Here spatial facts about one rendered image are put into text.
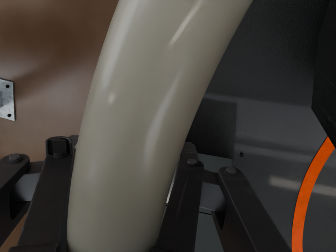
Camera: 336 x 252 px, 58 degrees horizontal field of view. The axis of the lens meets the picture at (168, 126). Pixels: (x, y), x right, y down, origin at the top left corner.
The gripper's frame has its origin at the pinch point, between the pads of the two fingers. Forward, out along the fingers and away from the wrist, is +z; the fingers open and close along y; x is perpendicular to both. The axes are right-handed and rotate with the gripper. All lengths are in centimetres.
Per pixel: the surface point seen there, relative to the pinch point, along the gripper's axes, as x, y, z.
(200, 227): -50, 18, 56
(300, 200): -61, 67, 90
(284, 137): -34, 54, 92
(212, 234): -50, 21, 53
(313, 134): -30, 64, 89
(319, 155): -39, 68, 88
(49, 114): -41, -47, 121
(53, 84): -26, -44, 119
